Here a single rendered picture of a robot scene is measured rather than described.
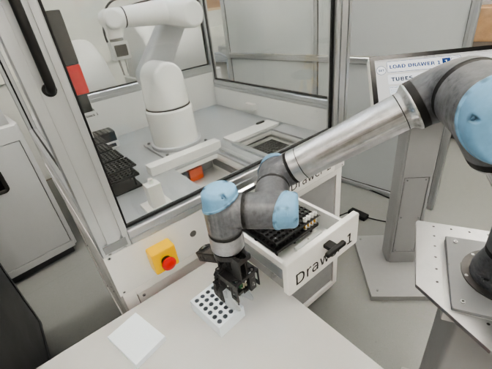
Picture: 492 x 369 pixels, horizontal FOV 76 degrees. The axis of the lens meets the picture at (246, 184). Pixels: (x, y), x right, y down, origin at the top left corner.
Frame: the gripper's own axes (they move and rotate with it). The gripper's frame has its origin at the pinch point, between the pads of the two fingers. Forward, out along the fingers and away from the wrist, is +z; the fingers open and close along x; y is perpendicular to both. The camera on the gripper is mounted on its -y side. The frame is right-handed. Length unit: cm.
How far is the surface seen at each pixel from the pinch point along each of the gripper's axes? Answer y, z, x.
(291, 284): 10.3, -4.3, 11.0
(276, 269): 4.6, -5.2, 11.9
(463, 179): 0, 81, 246
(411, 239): 5, 60, 122
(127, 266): -26.0, -7.6, -14.9
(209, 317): -2.3, 1.4, -6.8
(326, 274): -19, 64, 73
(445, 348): 41, 26, 41
